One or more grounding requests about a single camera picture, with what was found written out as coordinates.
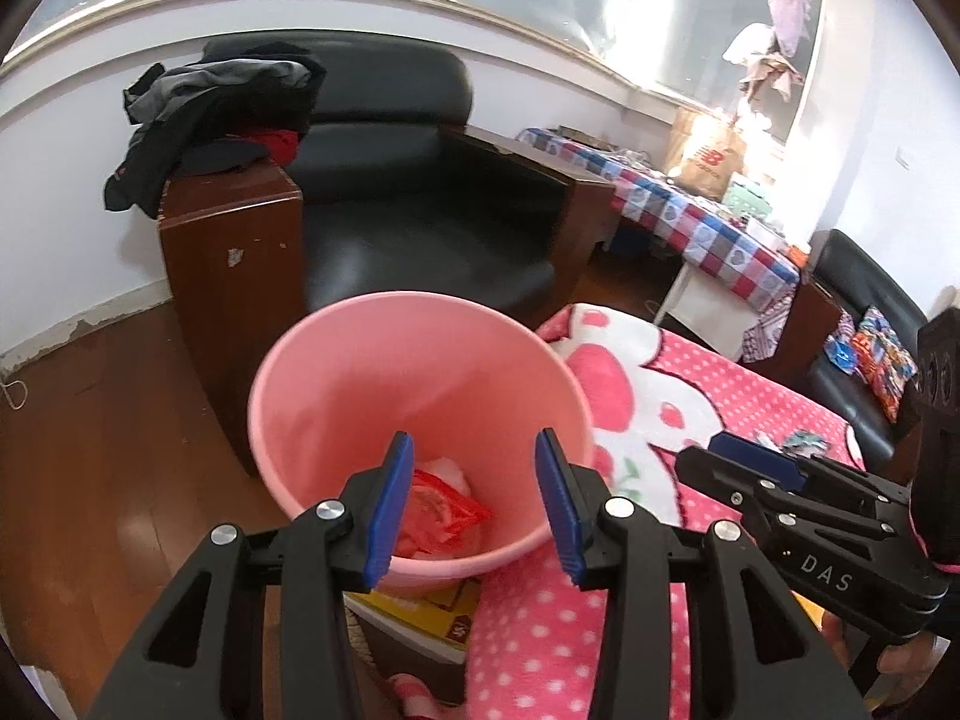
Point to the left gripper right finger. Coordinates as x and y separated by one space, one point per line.
754 652

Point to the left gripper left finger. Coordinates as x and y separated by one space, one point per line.
198 652

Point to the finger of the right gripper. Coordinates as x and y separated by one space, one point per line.
720 483
818 478

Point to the red foil snack bag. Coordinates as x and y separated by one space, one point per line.
439 521

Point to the pink plastic trash bin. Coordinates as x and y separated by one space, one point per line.
465 382

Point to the right hand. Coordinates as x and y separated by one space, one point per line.
911 664

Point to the blue toy on armchair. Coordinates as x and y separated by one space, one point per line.
839 351

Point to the colourful comic cushion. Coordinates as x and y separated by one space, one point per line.
883 361

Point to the pink polka dot blanket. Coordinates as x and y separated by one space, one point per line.
535 640

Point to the black leather armchair right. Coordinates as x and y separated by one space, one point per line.
832 298

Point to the black leather armchair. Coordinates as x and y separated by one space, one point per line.
832 298
392 188

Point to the checkered tablecloth table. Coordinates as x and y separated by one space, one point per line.
732 291

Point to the yellow book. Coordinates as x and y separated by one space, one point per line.
443 614

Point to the green box on table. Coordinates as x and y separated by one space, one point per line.
745 200

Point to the brown paper shopping bag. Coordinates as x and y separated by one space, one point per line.
704 152

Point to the coat rack with clothes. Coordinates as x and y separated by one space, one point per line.
765 52

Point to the black leather armchair left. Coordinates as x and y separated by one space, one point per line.
392 188

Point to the dark clothes pile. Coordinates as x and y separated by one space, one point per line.
214 115

